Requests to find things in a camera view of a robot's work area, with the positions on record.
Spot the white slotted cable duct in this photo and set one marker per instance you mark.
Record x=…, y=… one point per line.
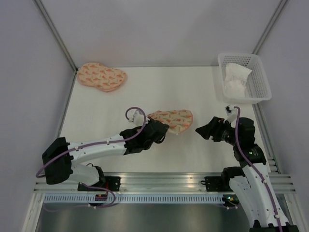
x=134, y=198

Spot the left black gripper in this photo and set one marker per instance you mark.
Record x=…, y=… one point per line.
x=149, y=120

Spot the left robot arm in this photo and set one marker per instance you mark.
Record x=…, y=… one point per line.
x=65, y=161

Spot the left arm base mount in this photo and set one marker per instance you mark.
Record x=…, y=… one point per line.
x=111, y=183

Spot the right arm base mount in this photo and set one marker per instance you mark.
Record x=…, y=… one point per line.
x=215, y=184

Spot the left aluminium frame post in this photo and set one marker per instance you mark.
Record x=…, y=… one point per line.
x=56, y=35

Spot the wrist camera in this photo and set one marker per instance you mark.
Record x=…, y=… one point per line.
x=232, y=113
x=137, y=118

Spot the aluminium frame post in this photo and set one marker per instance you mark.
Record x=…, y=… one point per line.
x=56, y=35
x=270, y=25

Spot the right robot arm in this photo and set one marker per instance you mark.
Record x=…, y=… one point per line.
x=250, y=180

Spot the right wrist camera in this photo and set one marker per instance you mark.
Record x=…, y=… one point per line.
x=232, y=113

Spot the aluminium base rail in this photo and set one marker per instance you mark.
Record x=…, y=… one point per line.
x=140, y=183

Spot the white perforated plastic basket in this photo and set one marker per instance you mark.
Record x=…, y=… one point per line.
x=257, y=87

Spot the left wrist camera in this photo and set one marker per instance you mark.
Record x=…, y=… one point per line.
x=137, y=118

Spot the floral mesh laundry bag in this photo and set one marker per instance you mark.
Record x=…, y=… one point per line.
x=177, y=120

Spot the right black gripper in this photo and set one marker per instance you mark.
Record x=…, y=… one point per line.
x=213, y=128

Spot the white bra in basket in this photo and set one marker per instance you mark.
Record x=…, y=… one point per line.
x=236, y=77

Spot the right aluminium frame post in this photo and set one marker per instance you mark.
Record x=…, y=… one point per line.
x=270, y=25

